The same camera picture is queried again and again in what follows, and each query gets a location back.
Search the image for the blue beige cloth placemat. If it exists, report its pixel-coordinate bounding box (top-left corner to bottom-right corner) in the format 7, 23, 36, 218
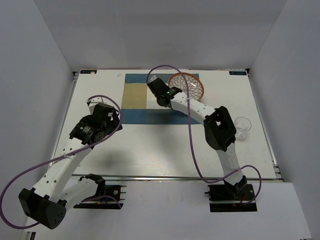
121, 73, 188, 125

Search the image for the patterned ceramic plate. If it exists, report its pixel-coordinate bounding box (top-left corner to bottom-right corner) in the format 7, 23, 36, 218
167, 72, 205, 101

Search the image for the clear drinking glass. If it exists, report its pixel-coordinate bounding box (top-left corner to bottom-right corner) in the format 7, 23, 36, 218
234, 116, 252, 141

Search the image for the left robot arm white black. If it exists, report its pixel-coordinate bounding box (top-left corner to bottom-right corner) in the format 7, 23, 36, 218
18, 103, 122, 230

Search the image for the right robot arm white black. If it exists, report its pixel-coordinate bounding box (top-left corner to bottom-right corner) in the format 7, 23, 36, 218
147, 77, 247, 200

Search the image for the left blue corner sticker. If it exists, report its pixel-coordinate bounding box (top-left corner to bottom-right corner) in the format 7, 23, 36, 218
79, 69, 97, 75

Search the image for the blue corner sticker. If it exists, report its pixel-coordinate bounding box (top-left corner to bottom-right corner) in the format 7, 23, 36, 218
79, 69, 97, 75
229, 71, 247, 76

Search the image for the right blue corner sticker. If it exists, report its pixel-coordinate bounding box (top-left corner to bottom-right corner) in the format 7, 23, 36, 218
229, 71, 247, 76

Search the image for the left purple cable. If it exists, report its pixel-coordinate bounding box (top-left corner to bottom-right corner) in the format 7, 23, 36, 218
0, 94, 124, 230

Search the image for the purple cable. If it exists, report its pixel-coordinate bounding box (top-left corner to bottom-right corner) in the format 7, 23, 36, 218
0, 94, 124, 230
147, 64, 262, 205

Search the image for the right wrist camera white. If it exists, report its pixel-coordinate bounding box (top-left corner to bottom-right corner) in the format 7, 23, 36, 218
147, 75, 158, 84

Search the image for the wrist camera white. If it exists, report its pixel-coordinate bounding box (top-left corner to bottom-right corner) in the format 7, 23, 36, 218
147, 75, 158, 84
86, 96, 105, 115

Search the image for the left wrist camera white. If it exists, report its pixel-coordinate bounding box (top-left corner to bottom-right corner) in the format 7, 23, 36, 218
86, 96, 105, 115

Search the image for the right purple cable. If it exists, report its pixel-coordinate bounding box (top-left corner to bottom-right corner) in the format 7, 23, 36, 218
147, 64, 262, 205

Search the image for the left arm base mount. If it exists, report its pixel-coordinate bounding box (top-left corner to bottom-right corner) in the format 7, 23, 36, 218
73, 180, 127, 210

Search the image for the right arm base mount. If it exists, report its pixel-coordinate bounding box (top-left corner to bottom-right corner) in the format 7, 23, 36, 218
204, 184, 258, 213

